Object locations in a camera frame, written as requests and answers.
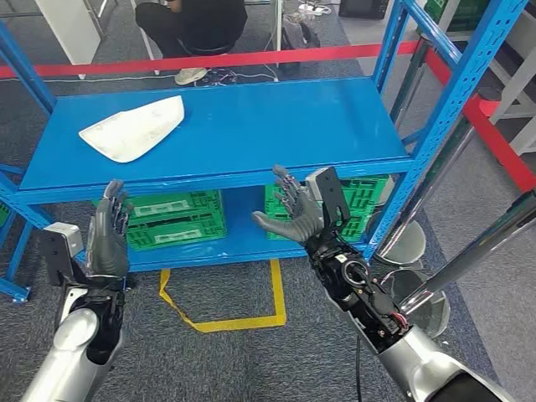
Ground black round stool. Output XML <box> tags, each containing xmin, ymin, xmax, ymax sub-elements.
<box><xmin>180</xmin><ymin>44</ymin><xmax>242</xmax><ymax>88</ymax></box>

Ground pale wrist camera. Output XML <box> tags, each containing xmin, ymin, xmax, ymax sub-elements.
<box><xmin>305</xmin><ymin>166</ymin><xmax>352</xmax><ymax>229</ymax></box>
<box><xmin>39</xmin><ymin>221</ymin><xmax>85</xmax><ymax>286</ymax></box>

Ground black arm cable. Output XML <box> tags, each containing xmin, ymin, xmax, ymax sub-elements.
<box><xmin>355</xmin><ymin>335</ymin><xmax>363</xmax><ymax>402</ymax></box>

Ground chrome stanchion post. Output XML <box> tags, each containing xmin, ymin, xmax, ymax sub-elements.
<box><xmin>380</xmin><ymin>190</ymin><xmax>536</xmax><ymax>339</ymax></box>
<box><xmin>366</xmin><ymin>86</ymin><xmax>502</xmax><ymax>267</ymax></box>

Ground white desk panel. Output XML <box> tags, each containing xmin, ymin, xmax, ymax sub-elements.
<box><xmin>34</xmin><ymin>0</ymin><xmax>101</xmax><ymax>79</ymax></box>

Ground grey bag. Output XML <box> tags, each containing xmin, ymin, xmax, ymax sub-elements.
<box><xmin>279</xmin><ymin>16</ymin><xmax>321</xmax><ymax>76</ymax></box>

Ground white power strip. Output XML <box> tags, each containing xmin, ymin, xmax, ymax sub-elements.
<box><xmin>297</xmin><ymin>3</ymin><xmax>332</xmax><ymax>17</ymax></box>

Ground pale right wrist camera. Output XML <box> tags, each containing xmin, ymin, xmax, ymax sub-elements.
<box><xmin>305</xmin><ymin>166</ymin><xmax>352</xmax><ymax>229</ymax></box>

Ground blue metal shelf rack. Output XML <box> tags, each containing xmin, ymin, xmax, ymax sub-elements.
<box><xmin>0</xmin><ymin>0</ymin><xmax>529</xmax><ymax>303</ymax></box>

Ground dark stanchion post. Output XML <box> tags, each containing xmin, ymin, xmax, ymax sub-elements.
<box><xmin>390</xmin><ymin>39</ymin><xmax>430</xmax><ymax>129</ymax></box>

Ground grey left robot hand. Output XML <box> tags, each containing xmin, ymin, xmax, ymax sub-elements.
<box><xmin>85</xmin><ymin>178</ymin><xmax>134</xmax><ymax>279</ymax></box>

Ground person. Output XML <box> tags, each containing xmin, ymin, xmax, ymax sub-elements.
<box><xmin>134</xmin><ymin>0</ymin><xmax>248</xmax><ymax>86</ymax></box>

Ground white curved plastic part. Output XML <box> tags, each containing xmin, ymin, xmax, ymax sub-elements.
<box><xmin>79</xmin><ymin>95</ymin><xmax>185</xmax><ymax>165</ymax></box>

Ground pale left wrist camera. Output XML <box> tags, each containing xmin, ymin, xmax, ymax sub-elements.
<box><xmin>39</xmin><ymin>221</ymin><xmax>85</xmax><ymax>286</ymax></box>

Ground white metal frame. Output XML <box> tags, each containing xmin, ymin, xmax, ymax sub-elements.
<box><xmin>488</xmin><ymin>11</ymin><xmax>536</xmax><ymax>157</ymax></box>

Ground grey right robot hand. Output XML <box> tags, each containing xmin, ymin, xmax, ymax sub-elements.
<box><xmin>251</xmin><ymin>164</ymin><xmax>325</xmax><ymax>246</ymax></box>

